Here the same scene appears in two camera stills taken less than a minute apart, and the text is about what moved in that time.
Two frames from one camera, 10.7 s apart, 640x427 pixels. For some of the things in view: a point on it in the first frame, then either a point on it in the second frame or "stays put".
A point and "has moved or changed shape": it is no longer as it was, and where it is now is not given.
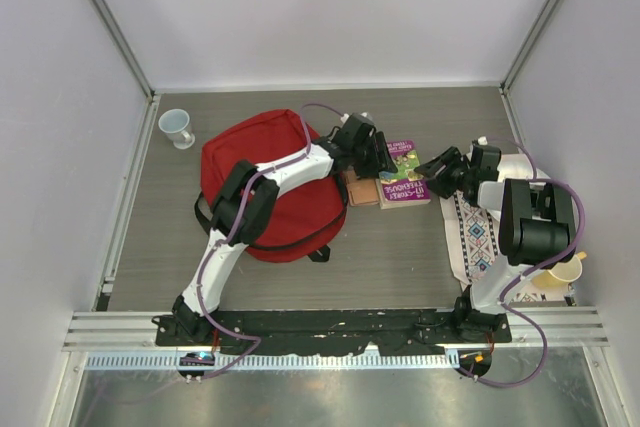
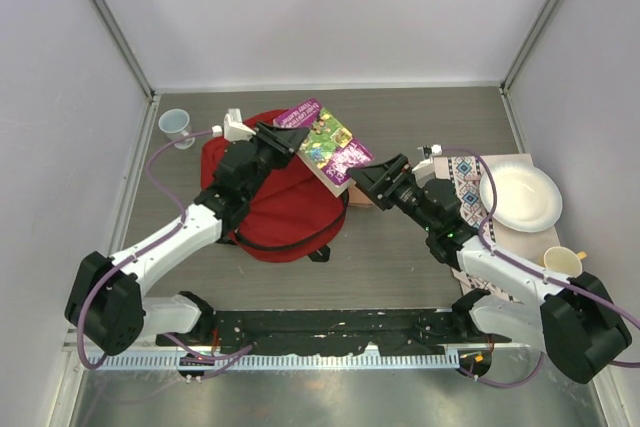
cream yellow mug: (559, 275) stays put
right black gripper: (449, 158) -> (372, 179)
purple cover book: (406, 186) has moved or changed shape
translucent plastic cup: (174, 123) stays put
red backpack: (307, 216) stays put
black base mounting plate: (334, 331) stays put
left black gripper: (382, 161) -> (288, 139)
